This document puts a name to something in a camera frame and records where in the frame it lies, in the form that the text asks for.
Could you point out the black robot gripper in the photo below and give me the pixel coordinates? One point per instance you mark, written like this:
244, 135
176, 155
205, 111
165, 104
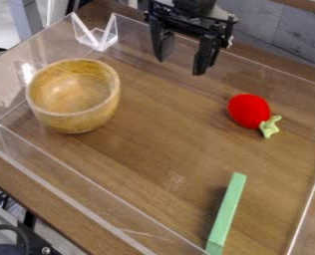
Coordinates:
190, 17

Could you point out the green wooden stick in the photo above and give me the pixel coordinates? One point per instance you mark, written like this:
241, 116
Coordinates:
225, 215

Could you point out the brown wooden bowl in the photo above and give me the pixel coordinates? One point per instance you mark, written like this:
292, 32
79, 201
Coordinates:
74, 95

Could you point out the red plush strawberry toy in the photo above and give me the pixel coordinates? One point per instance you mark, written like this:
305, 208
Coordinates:
251, 113

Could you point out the black table clamp bracket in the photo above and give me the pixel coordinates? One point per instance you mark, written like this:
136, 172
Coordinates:
39, 245

